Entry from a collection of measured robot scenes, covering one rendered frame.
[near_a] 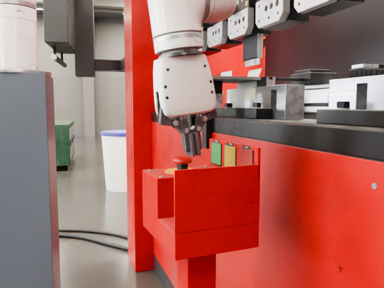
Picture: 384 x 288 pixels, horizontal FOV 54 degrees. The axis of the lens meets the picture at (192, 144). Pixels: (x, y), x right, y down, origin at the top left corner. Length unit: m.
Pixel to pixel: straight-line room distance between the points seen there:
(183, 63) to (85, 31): 1.97
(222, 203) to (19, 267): 0.73
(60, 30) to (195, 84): 1.59
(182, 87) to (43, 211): 0.66
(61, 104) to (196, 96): 11.08
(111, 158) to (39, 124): 2.97
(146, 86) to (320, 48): 0.88
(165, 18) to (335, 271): 0.52
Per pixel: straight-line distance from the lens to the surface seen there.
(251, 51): 1.29
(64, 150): 5.52
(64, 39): 2.16
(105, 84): 11.65
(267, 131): 0.89
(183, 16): 0.63
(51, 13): 2.19
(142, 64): 2.04
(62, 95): 11.68
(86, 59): 2.55
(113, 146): 4.02
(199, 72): 0.65
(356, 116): 0.76
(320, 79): 1.36
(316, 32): 1.87
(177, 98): 0.63
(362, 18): 1.66
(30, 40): 1.19
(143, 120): 2.03
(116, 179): 4.09
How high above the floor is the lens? 0.91
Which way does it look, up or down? 6 degrees down
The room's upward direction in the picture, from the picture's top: straight up
